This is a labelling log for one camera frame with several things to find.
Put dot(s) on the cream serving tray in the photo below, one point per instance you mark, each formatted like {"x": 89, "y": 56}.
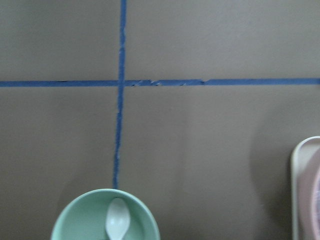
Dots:
{"x": 304, "y": 163}

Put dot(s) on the mint green bowl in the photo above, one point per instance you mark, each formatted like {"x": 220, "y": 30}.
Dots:
{"x": 84, "y": 217}

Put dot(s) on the pink bowl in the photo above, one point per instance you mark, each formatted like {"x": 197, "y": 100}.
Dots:
{"x": 316, "y": 207}

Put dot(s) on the white plastic spoon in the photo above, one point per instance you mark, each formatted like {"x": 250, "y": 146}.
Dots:
{"x": 118, "y": 219}

